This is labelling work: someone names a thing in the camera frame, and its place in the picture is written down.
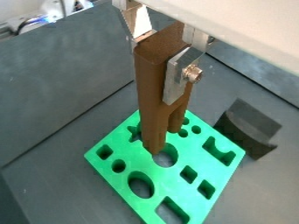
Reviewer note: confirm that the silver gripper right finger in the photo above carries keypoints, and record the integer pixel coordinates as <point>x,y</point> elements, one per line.
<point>183,69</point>

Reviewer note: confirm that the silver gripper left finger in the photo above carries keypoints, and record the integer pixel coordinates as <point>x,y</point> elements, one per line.
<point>136,19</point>

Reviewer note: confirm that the brown square-circle peg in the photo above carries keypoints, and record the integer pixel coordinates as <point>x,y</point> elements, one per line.
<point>158,116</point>

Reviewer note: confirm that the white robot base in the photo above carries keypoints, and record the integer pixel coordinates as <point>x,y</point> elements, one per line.
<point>23,15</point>

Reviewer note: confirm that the dark grey arch block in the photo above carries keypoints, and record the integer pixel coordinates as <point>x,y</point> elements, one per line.
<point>249,128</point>

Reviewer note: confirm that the green shape sorter board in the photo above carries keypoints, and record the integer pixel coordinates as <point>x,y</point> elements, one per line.
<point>188,186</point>

